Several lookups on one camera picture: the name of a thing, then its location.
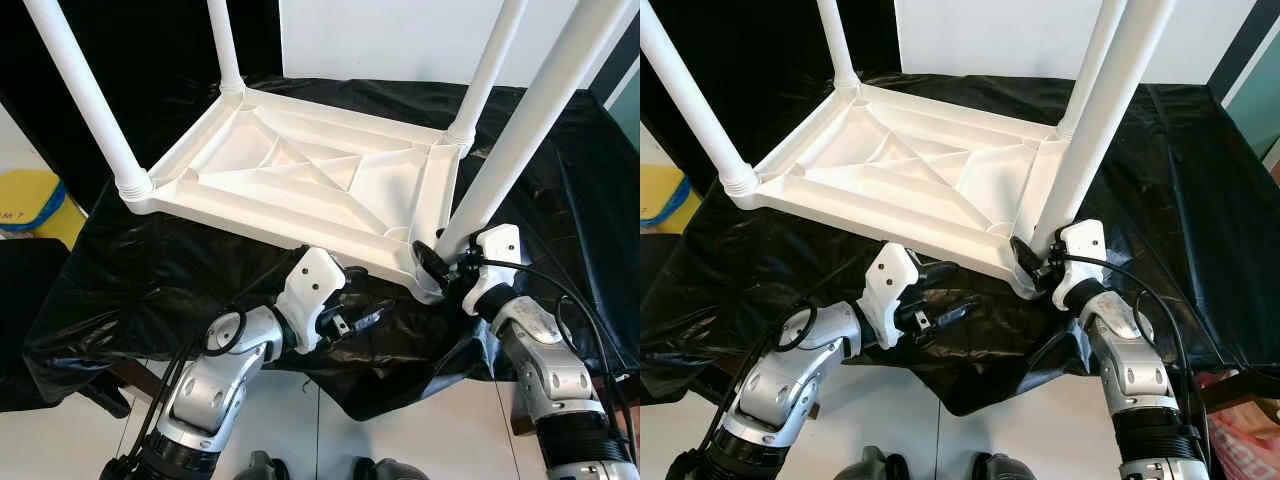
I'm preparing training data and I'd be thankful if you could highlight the brown wooden table beam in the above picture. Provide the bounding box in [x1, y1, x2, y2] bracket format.
[110, 360, 161, 391]
[510, 385, 543, 434]
[1200, 375, 1280, 416]

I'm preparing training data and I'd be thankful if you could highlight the yellow and blue box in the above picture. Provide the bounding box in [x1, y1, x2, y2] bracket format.
[0, 170, 86, 249]
[640, 165, 701, 233]

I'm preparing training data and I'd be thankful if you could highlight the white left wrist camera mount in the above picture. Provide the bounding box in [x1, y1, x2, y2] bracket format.
[275, 247, 346, 353]
[860, 243, 921, 349]

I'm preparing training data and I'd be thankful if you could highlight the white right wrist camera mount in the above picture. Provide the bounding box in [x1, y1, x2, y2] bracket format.
[462, 224, 523, 316]
[1050, 220, 1109, 311]

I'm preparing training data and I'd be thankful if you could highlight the black equipment bag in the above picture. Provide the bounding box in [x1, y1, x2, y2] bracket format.
[0, 238, 71, 411]
[640, 235, 691, 401]

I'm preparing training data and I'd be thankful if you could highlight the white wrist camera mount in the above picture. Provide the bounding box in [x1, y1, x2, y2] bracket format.
[462, 224, 523, 316]
[275, 247, 346, 353]
[860, 243, 921, 349]
[1050, 220, 1109, 311]

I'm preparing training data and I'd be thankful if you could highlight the grey robot leg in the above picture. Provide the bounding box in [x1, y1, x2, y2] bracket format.
[835, 445, 911, 480]
[235, 450, 291, 480]
[352, 455, 431, 480]
[972, 452, 1036, 480]

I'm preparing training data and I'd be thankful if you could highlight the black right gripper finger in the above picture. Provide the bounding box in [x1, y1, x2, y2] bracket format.
[1010, 236, 1043, 278]
[412, 239, 453, 287]

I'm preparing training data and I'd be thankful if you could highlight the dark grey vertical post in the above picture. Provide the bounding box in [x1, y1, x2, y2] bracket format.
[590, 20, 641, 111]
[1210, 0, 1280, 101]

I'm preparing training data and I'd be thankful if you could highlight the white plastic table leg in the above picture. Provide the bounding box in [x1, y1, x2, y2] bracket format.
[1030, 0, 1181, 256]
[446, 0, 529, 151]
[206, 0, 247, 96]
[1055, 0, 1128, 139]
[435, 0, 639, 263]
[640, 5, 761, 198]
[22, 0, 155, 203]
[816, 0, 862, 91]

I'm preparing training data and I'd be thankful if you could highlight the grey robot left leg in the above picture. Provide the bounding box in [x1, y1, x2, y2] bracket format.
[235, 450, 291, 480]
[835, 445, 911, 480]

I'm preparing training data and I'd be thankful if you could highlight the red patterned bag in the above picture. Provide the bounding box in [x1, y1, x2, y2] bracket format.
[1205, 395, 1280, 480]

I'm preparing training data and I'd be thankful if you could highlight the black plastic table cover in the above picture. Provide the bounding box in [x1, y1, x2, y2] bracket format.
[640, 72, 1280, 419]
[22, 75, 641, 421]

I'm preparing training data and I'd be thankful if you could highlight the grey robot right leg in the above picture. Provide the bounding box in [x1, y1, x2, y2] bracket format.
[352, 455, 431, 480]
[972, 452, 1036, 480]

